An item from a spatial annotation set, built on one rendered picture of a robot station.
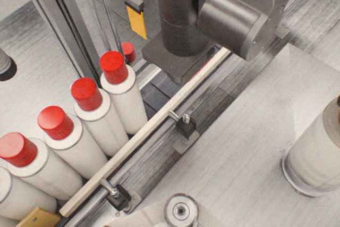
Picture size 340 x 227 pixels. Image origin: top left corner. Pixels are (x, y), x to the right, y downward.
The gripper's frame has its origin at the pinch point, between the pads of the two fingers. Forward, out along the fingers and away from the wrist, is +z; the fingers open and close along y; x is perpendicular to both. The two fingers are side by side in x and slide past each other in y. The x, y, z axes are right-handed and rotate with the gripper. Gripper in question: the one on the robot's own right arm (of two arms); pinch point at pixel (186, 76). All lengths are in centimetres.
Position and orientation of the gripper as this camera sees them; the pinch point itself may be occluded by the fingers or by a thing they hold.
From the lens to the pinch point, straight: 48.9
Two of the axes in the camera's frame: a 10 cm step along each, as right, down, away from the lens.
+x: -7.4, -5.7, 3.7
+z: 0.8, 4.6, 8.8
